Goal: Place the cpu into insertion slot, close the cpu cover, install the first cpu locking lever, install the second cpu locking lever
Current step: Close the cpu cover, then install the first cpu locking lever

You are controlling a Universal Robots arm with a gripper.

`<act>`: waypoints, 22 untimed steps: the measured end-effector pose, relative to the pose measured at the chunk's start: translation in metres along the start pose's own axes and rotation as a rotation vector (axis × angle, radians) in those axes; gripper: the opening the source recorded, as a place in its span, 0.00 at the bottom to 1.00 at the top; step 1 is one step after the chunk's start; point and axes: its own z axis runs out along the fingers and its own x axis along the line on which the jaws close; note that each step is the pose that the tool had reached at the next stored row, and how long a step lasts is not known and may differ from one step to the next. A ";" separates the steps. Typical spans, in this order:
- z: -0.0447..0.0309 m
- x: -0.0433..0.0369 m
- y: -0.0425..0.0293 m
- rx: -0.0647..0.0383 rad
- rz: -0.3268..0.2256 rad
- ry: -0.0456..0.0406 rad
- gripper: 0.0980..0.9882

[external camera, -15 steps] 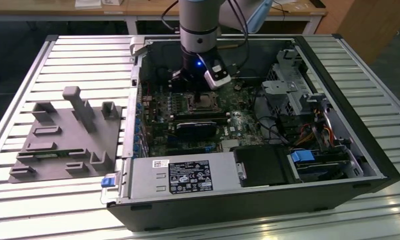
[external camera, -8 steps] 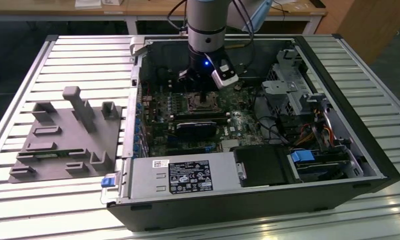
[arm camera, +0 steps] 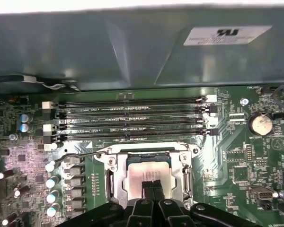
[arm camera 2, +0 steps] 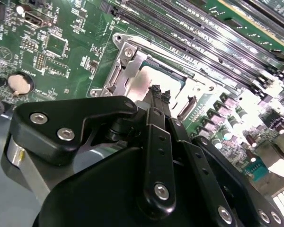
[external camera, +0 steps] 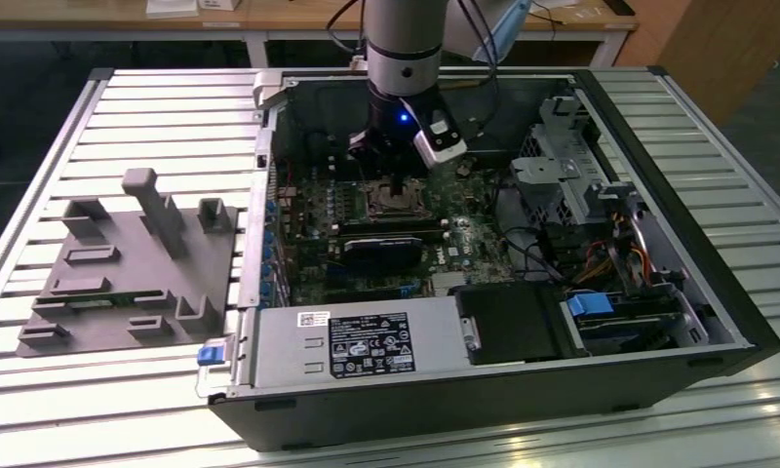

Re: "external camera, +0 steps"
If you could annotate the silver CPU plate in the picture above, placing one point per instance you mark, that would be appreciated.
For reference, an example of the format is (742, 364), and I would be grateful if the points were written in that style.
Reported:
(381, 200)

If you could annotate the black graphics card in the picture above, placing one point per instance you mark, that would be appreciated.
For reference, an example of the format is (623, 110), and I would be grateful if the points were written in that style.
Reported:
(380, 261)

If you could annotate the black open PC case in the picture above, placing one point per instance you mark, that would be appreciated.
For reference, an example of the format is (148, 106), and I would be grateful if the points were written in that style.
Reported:
(430, 414)

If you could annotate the black RAM slot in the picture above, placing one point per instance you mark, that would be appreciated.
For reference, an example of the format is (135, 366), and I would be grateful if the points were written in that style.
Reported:
(390, 227)
(390, 223)
(390, 236)
(390, 232)

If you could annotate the blue disk carrier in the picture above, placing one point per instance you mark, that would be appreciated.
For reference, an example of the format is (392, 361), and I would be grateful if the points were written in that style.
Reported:
(591, 304)

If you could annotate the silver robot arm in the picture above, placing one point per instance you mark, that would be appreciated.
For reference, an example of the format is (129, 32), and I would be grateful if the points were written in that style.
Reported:
(403, 49)

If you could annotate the black drive bay cover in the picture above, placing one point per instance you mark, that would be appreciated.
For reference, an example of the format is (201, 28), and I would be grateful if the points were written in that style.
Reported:
(514, 322)

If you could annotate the wooden desk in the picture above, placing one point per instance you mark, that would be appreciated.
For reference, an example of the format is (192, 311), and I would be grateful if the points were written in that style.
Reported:
(104, 19)

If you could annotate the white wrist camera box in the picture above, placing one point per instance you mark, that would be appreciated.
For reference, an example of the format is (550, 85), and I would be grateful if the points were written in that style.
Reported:
(440, 141)

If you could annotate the silver power supply unit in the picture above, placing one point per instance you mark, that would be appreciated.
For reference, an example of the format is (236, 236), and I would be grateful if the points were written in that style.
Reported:
(285, 351)

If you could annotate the silver chipset heatsink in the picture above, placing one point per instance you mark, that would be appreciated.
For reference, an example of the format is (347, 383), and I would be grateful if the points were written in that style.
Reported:
(448, 283)

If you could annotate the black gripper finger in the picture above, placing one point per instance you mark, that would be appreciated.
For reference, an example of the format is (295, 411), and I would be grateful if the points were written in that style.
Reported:
(400, 185)

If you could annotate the metal disk bay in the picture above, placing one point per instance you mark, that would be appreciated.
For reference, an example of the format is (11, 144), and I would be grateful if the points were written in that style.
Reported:
(695, 322)

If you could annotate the green motherboard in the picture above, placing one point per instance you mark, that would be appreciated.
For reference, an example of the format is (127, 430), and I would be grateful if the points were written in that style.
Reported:
(475, 229)

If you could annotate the metal drive cage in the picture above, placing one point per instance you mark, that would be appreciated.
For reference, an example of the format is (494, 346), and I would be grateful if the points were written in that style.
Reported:
(559, 175)

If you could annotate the grey plastic parts rack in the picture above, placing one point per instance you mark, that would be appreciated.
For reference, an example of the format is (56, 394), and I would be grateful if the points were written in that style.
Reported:
(136, 273)

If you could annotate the white cardboard box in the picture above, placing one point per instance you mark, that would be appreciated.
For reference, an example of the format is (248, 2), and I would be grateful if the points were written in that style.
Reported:
(172, 7)
(220, 4)

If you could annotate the wooden cabinet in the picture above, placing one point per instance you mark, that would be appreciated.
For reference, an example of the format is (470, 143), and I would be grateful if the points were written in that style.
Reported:
(722, 49)

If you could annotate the blue power supply latch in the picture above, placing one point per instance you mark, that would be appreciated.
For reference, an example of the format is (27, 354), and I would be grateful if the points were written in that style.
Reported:
(209, 353)

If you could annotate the CPU socket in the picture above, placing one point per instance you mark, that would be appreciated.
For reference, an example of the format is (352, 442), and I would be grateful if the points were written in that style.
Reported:
(369, 218)

